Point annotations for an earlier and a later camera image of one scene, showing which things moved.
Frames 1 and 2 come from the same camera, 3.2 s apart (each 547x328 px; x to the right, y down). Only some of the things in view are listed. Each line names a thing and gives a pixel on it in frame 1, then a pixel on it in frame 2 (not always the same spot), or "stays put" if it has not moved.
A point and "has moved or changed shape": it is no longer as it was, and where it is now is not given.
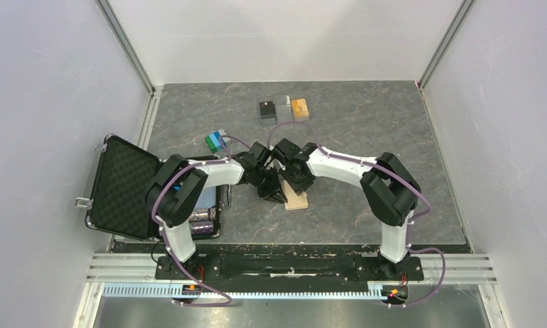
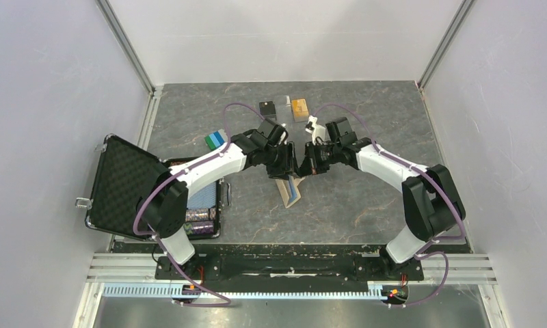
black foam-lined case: (118, 202) stays put
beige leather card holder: (294, 201) has moved or changed shape
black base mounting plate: (361, 268) stays put
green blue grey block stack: (213, 141) stays put
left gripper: (271, 191) → (282, 171)
